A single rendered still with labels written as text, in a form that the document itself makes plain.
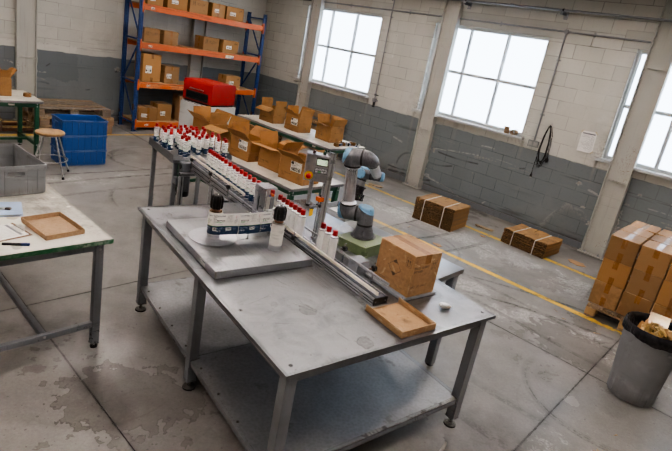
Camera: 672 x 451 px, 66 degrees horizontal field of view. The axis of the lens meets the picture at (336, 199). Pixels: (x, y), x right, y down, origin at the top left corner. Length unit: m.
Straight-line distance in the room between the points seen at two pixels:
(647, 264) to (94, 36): 9.25
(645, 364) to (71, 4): 9.65
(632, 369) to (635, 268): 1.49
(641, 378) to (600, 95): 4.56
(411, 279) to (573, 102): 5.63
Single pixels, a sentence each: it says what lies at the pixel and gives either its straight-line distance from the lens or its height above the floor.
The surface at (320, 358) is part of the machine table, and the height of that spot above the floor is 0.83.
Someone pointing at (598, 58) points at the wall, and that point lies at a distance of 8.27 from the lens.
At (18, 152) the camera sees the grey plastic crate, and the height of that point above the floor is 0.97.
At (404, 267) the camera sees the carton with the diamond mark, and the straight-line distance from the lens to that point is 3.14.
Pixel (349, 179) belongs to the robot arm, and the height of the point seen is 1.32.
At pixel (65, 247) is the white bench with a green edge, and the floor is 0.79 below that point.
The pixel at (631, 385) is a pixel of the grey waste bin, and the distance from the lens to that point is 4.74.
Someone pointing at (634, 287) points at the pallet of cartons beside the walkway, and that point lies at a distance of 5.94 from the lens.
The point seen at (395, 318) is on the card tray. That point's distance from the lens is 2.95.
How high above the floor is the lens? 2.21
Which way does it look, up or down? 17 degrees down
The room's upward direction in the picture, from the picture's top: 11 degrees clockwise
